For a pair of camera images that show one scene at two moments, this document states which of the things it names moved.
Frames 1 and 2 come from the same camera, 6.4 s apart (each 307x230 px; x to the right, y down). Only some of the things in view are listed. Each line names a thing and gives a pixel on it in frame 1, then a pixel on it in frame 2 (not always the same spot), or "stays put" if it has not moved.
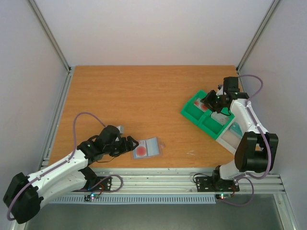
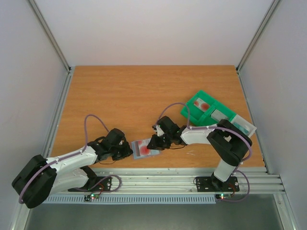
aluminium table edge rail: [154, 180] stays put
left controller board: [92, 196] stays put
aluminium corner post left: [50, 34] stays put
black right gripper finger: [211, 100] → [159, 143]
